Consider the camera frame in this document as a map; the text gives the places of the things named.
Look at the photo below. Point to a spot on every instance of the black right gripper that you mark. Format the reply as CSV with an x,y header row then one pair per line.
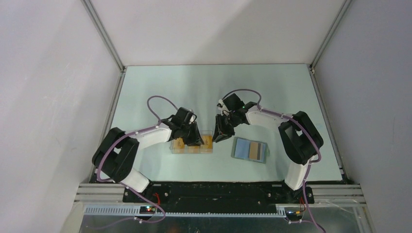
x,y
221,133

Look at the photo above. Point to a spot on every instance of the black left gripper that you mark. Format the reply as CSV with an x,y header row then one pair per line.
x,y
195,139

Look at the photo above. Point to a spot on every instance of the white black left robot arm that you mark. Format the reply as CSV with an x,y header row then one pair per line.
x,y
116,154

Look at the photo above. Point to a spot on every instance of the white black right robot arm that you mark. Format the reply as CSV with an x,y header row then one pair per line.
x,y
300,138

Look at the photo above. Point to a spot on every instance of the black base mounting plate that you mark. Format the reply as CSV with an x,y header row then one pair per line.
x,y
224,197

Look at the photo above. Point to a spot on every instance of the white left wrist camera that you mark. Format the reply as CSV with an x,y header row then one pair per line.
x,y
193,118

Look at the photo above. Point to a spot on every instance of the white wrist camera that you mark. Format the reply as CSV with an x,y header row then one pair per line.
x,y
220,105
193,118

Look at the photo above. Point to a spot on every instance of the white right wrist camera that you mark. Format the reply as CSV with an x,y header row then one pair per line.
x,y
220,105

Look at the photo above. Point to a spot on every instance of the aluminium frame rail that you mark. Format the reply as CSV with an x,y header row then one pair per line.
x,y
114,199

